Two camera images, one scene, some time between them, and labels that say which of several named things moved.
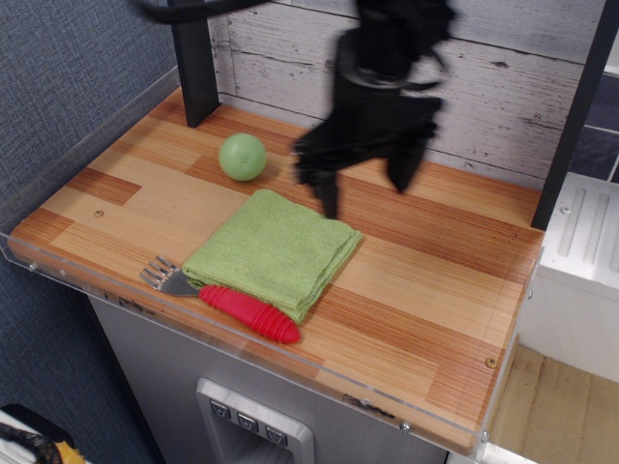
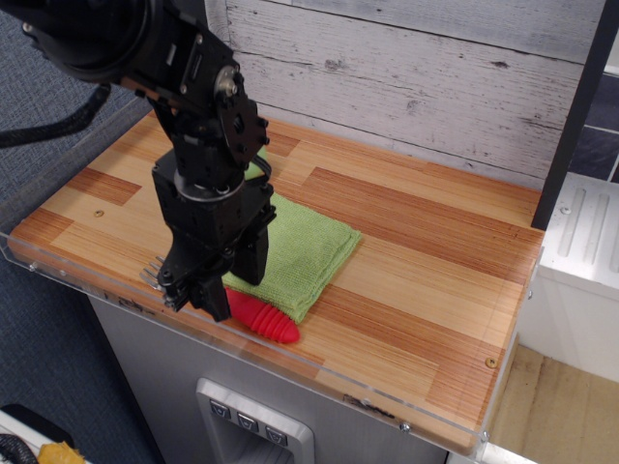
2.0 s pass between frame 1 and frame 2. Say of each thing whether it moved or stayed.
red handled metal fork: stayed
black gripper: moved
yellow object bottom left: stayed
